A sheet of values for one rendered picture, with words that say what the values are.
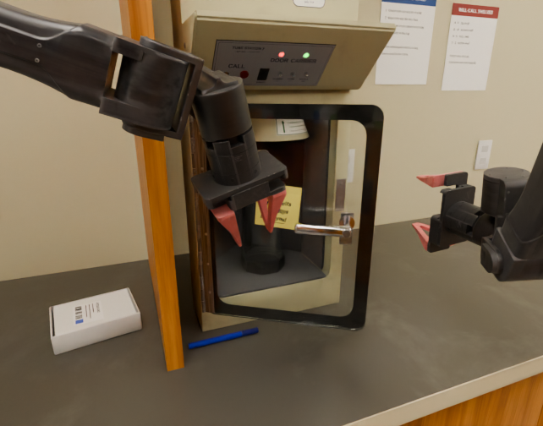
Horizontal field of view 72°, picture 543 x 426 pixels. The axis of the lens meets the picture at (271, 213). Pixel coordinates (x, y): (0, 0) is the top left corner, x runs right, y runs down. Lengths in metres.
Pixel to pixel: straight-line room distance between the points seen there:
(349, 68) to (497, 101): 1.09
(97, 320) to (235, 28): 0.59
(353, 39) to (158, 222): 0.42
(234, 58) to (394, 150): 0.91
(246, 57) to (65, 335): 0.59
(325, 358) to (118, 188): 0.71
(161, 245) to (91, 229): 0.56
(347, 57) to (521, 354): 0.63
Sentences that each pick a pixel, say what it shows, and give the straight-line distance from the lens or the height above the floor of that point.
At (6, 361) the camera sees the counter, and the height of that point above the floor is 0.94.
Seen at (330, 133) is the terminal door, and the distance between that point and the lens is 0.61.
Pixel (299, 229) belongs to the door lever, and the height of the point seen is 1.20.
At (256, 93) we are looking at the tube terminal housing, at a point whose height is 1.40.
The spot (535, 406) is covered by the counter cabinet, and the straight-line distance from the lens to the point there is 1.07.
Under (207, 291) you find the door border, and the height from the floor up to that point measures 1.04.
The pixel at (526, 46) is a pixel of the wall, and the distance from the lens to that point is 1.81.
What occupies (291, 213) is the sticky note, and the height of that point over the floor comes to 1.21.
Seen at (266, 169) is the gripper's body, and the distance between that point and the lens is 0.44.
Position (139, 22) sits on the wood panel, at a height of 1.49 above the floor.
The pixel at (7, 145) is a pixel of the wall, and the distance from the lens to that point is 1.13.
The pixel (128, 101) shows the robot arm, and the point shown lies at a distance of 0.37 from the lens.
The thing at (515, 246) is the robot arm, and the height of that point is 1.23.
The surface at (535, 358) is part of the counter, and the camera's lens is 0.89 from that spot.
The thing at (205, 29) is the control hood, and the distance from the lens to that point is 0.57.
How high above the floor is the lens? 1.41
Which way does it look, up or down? 19 degrees down
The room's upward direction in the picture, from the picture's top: straight up
